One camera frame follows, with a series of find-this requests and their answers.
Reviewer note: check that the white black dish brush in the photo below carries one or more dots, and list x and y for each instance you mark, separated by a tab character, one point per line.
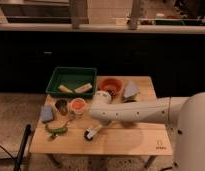
91	132

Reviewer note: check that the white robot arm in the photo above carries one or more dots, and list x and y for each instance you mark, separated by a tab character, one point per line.
188	113

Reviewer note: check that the orange bowl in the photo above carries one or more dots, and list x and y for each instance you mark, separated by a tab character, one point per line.
111	85

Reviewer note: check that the pale food piece right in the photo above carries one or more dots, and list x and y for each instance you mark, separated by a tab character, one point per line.
84	88

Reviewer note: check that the pale food piece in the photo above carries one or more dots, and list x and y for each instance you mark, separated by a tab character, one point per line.
84	88
63	88

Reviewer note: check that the grey folded cloth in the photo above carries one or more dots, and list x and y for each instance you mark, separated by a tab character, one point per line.
130	91

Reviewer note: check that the orange white cup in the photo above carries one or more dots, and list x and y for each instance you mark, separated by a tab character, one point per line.
78	106

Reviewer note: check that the green plastic tray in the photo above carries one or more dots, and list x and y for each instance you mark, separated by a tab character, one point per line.
72	78

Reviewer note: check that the pale food piece left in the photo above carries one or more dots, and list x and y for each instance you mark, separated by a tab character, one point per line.
63	88

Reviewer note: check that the dark metal cup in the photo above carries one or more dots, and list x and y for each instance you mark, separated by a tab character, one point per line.
61	106

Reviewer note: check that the dark brown bowl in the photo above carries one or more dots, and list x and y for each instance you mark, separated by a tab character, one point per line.
128	124

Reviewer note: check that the wooden table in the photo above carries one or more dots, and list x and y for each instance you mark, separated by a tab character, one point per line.
145	139

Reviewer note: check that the blue sponge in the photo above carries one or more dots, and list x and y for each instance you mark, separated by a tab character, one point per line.
46	114

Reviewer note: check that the black pole stand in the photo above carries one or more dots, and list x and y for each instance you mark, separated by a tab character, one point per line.
20	154

